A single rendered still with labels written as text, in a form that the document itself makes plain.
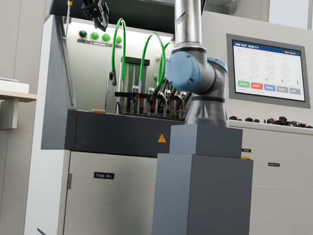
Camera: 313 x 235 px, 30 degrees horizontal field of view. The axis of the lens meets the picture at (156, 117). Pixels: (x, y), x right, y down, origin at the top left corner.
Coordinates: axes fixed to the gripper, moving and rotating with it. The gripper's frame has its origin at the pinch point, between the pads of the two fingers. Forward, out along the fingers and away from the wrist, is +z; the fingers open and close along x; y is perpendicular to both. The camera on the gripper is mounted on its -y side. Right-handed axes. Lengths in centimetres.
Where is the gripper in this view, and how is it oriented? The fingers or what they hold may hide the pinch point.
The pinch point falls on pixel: (104, 28)
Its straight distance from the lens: 243.7
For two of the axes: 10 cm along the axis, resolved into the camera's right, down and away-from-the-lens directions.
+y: -0.9, 6.0, -7.9
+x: 9.5, -1.7, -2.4
